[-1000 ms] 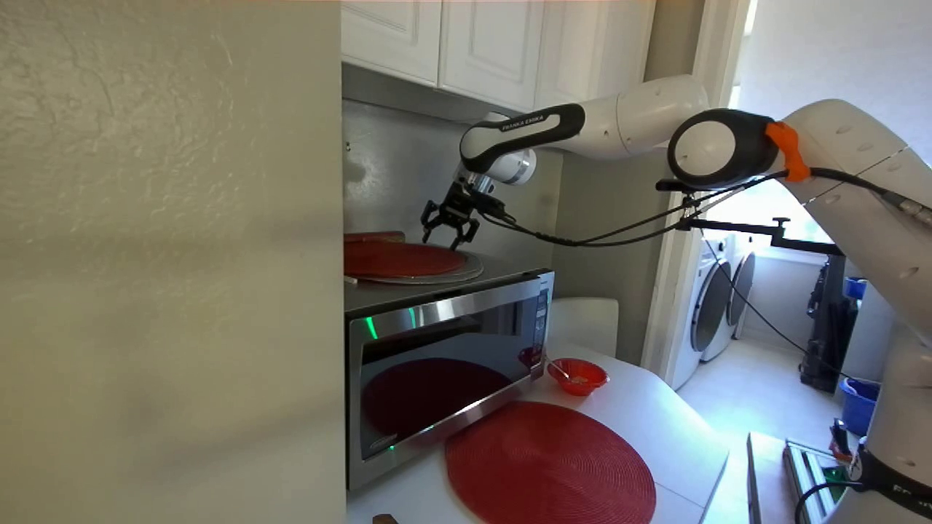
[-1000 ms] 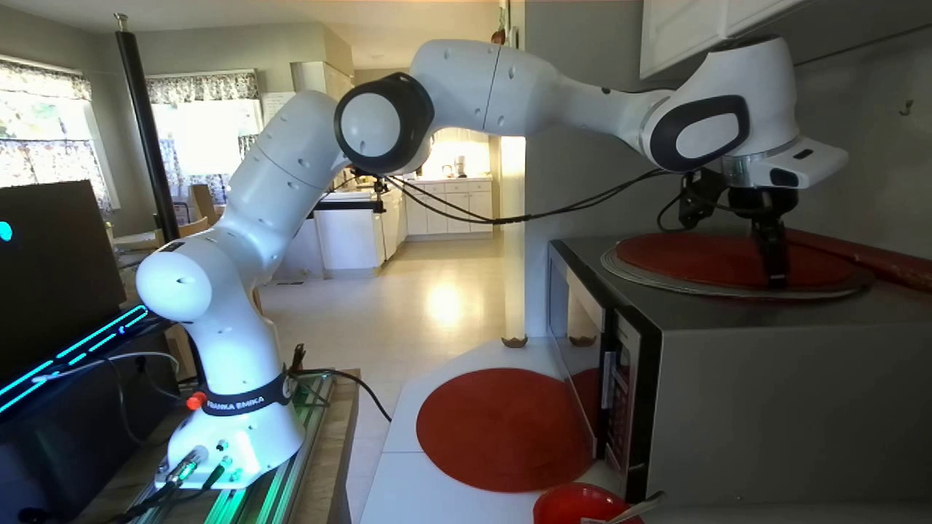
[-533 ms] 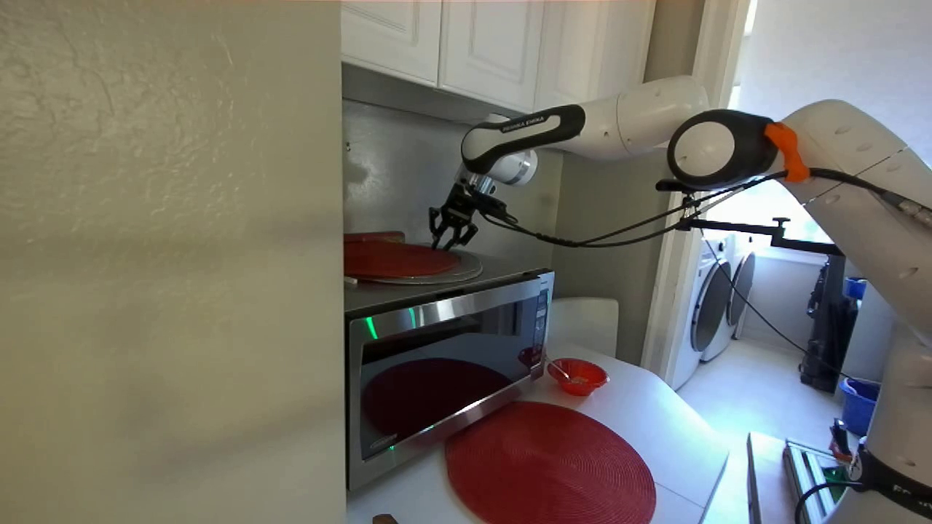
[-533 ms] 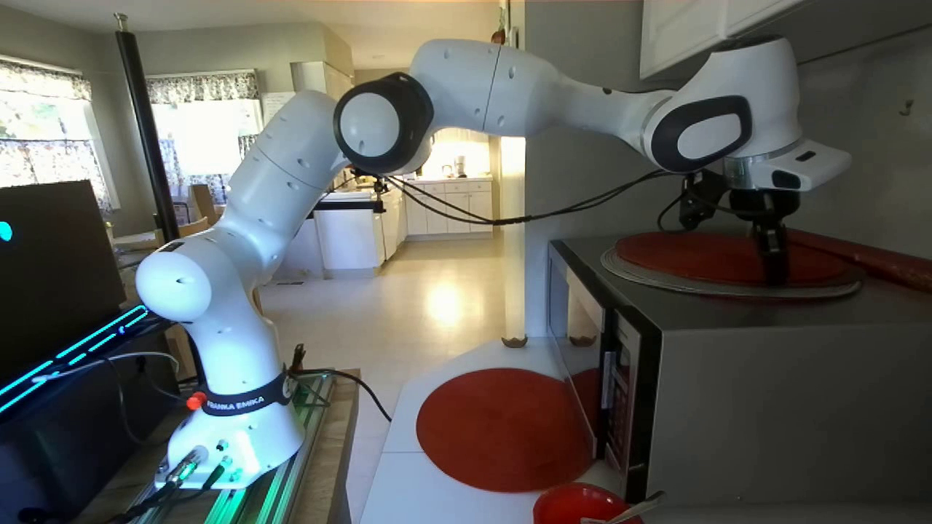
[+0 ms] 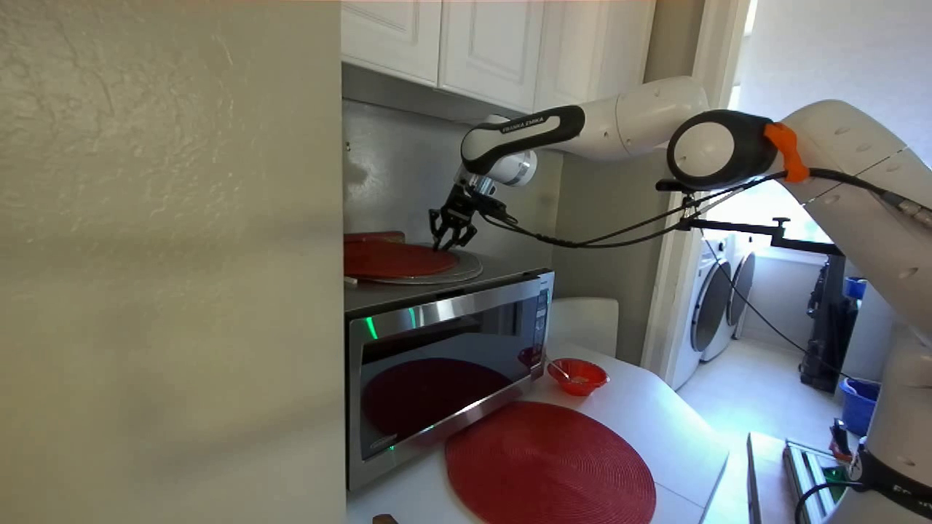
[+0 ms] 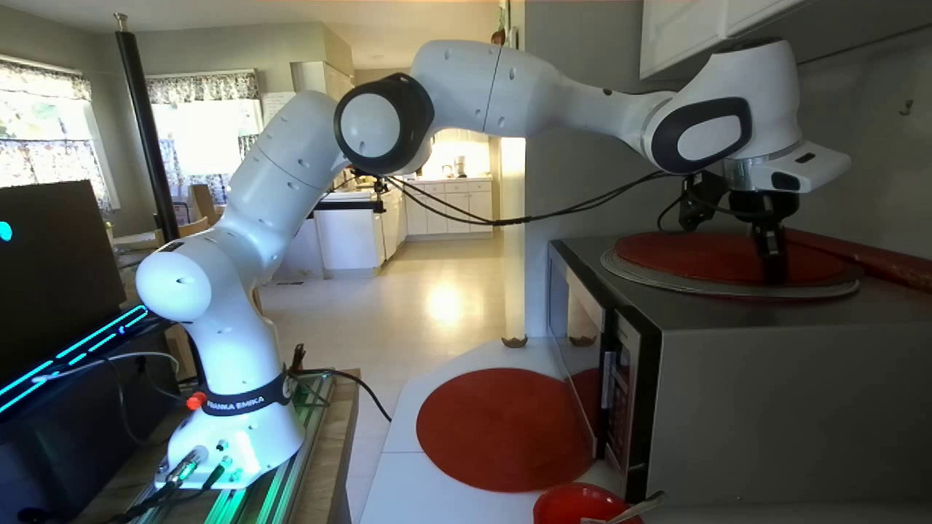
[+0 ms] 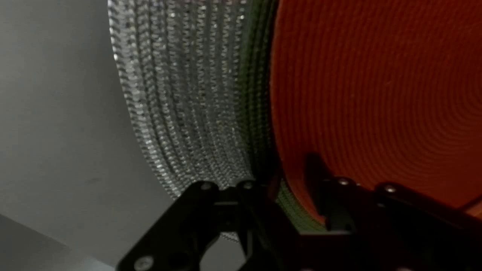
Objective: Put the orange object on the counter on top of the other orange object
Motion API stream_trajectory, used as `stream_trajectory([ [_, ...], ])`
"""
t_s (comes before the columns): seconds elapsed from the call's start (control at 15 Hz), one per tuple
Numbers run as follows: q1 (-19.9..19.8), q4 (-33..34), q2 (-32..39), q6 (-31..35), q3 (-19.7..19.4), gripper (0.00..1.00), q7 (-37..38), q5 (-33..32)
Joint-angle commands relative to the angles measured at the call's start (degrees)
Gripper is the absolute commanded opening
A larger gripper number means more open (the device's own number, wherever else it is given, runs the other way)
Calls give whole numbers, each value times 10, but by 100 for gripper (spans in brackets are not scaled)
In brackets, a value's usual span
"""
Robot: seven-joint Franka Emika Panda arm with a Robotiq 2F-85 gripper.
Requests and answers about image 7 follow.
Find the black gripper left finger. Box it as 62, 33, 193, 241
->
116, 179, 303, 271

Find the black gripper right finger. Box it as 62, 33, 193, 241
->
300, 155, 482, 271

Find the thin orange round placemat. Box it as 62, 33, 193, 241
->
269, 0, 482, 225

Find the silver woven round placemat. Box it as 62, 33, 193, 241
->
106, 0, 254, 202

